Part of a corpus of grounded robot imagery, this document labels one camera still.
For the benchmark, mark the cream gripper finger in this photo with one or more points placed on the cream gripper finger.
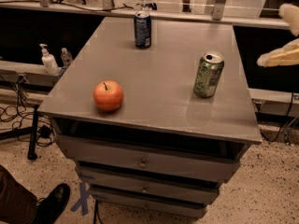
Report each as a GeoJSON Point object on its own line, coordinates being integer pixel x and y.
{"type": "Point", "coordinates": [290, 14]}
{"type": "Point", "coordinates": [288, 55]}

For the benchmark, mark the green soda can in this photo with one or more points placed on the green soda can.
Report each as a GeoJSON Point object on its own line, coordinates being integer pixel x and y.
{"type": "Point", "coordinates": [208, 73]}

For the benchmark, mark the blue soda can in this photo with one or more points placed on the blue soda can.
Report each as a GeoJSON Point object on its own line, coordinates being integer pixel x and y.
{"type": "Point", "coordinates": [142, 25]}

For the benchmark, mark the grey drawer cabinet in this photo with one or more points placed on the grey drawer cabinet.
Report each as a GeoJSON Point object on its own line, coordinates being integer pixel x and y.
{"type": "Point", "coordinates": [165, 149]}

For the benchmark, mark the red apple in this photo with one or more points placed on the red apple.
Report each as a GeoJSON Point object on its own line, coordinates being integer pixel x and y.
{"type": "Point", "coordinates": [108, 95]}

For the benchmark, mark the small clear bottle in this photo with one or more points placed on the small clear bottle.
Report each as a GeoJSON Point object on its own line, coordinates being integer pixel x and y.
{"type": "Point", "coordinates": [66, 57]}

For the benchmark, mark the white pump bottle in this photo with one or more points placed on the white pump bottle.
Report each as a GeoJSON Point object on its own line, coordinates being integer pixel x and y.
{"type": "Point", "coordinates": [49, 61]}

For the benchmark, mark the blue tape cross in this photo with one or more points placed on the blue tape cross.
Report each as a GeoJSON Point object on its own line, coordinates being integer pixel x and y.
{"type": "Point", "coordinates": [82, 201]}

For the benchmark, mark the black stand leg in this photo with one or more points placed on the black stand leg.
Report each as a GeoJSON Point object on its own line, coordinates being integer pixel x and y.
{"type": "Point", "coordinates": [32, 144]}

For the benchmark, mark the black shoe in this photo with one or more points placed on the black shoe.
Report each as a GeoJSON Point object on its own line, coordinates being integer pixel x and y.
{"type": "Point", "coordinates": [50, 208]}

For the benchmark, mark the brown trouser leg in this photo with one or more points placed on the brown trouser leg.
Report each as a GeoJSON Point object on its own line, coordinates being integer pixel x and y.
{"type": "Point", "coordinates": [17, 204]}

